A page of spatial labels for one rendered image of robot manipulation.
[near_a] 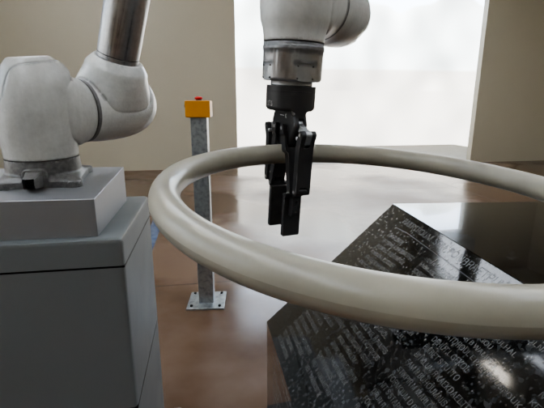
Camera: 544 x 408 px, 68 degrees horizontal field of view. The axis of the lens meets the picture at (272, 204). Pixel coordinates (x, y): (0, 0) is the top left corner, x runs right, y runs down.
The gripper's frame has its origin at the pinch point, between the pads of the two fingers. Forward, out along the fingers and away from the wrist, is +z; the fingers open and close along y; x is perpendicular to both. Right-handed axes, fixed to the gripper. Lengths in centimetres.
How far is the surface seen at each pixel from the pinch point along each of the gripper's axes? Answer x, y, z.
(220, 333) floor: 21, -100, 96
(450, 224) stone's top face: 24.0, 13.1, 0.4
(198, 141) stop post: 21, -138, 10
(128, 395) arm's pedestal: -25, -21, 48
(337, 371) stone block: 0.6, 18.4, 17.9
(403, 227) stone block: 20.3, 6.6, 2.9
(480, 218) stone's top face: 31.3, 12.8, 0.3
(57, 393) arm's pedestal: -39, -25, 46
